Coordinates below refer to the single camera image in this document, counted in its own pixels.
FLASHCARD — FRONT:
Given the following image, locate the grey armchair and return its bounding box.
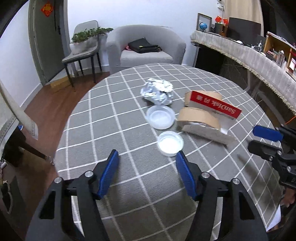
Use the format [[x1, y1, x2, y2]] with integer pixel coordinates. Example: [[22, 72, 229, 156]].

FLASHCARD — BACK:
[[106, 25, 186, 74]]

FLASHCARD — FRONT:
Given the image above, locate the clear plastic lid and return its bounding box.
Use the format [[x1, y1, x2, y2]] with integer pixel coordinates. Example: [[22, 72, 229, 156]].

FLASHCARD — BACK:
[[146, 105, 175, 130]]

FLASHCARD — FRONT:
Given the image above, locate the brown tape roll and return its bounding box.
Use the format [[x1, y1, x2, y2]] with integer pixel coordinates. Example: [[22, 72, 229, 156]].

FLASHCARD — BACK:
[[184, 90, 222, 107], [178, 107, 221, 129]]

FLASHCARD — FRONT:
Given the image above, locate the grey checked tablecloth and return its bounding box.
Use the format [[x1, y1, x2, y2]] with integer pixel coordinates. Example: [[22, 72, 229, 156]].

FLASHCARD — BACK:
[[55, 63, 282, 240]]

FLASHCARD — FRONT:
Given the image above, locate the beige lace sideboard runner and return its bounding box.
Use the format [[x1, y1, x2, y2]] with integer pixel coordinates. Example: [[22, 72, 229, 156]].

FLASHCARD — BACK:
[[190, 31, 295, 113]]

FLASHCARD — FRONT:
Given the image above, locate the brown tape roll front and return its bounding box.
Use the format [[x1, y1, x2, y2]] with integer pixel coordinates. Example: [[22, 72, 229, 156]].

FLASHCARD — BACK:
[[178, 107, 221, 129]]

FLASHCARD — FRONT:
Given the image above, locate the wooden shelf box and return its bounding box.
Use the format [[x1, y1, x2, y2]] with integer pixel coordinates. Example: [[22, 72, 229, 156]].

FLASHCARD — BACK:
[[263, 32, 295, 80]]

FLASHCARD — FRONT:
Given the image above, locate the grey dining chair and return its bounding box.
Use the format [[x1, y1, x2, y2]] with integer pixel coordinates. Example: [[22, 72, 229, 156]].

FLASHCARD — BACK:
[[62, 20, 102, 87]]

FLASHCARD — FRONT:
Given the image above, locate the red door decoration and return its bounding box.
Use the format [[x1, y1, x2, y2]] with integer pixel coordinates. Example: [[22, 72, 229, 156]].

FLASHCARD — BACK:
[[41, 1, 54, 17]]

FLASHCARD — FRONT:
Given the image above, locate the dark wooden table leg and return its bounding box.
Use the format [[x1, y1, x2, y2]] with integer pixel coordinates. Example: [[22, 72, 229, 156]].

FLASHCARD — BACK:
[[11, 135, 55, 166]]

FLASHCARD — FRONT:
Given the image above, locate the beige tablecloth on left table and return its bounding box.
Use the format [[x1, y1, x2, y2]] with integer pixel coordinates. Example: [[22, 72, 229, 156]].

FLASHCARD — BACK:
[[1, 82, 39, 152]]

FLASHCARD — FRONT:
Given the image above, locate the red SanDisk cardboard box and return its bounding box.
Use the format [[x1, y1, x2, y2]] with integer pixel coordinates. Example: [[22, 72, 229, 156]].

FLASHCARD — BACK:
[[177, 92, 242, 145]]

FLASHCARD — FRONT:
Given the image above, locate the crumpled silver foil ball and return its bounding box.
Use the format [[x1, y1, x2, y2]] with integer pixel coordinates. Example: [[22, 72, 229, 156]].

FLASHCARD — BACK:
[[140, 78, 174, 105]]

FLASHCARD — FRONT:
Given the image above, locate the white plastic lid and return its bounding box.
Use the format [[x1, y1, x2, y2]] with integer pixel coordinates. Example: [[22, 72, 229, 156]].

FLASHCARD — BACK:
[[157, 131, 184, 157]]

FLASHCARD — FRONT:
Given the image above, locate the potted green plant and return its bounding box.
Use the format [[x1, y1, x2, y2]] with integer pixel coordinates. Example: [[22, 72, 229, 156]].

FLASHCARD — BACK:
[[70, 27, 113, 55]]

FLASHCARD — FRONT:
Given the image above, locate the small blue globe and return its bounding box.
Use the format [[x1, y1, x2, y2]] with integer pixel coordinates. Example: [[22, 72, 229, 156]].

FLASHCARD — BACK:
[[199, 22, 208, 32]]

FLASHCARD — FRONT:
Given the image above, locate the framed picture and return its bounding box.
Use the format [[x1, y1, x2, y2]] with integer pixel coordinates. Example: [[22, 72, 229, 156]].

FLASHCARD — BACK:
[[196, 13, 212, 32]]

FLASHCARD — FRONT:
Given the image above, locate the brown tape roll rear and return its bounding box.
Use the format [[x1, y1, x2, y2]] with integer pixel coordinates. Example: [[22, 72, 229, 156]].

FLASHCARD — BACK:
[[184, 90, 222, 107]]

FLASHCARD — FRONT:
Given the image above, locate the black handbag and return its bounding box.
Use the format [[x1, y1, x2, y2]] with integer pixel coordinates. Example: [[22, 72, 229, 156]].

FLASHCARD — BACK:
[[125, 38, 162, 54]]

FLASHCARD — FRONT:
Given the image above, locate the black monitor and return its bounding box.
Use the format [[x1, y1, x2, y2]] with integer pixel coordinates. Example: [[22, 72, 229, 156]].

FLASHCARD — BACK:
[[226, 17, 261, 45]]

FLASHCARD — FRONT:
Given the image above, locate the grey door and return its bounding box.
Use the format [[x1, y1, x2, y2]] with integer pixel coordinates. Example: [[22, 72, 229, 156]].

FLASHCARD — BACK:
[[28, 1, 68, 86]]

